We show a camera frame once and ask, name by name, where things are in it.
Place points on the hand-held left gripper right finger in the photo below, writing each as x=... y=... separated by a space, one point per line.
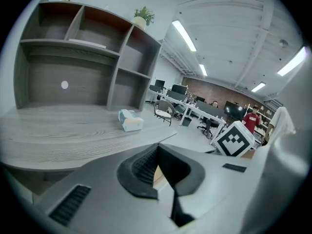
x=219 y=191

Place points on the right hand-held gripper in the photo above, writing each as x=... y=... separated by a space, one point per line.
x=231 y=140

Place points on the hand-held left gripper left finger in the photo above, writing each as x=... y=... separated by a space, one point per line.
x=102 y=191

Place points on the black office chair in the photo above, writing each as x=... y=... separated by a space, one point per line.
x=208 y=127

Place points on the large black television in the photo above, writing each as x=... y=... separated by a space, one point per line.
x=234 y=108

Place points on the dark grey desk partition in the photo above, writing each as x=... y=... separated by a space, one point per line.
x=209 y=108
x=175 y=96

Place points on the black trash bin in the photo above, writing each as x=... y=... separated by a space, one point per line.
x=186 y=121

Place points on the long white office desk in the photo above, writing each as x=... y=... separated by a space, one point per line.
x=193 y=108

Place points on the long ceiling light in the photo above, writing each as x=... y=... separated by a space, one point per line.
x=291 y=62
x=203 y=69
x=184 y=35
x=258 y=87

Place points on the grey wooden desk with shelves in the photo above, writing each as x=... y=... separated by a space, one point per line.
x=73 y=135

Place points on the dark wicker chair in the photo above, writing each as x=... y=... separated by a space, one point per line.
x=168 y=105

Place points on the white seat cushion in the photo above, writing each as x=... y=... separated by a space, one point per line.
x=163 y=113

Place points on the black computer monitor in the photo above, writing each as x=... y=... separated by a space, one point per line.
x=179 y=88
x=160 y=83

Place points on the pale blue tissue pack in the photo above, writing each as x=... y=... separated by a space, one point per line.
x=130 y=122

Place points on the potted green plant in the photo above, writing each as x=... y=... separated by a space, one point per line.
x=143 y=16

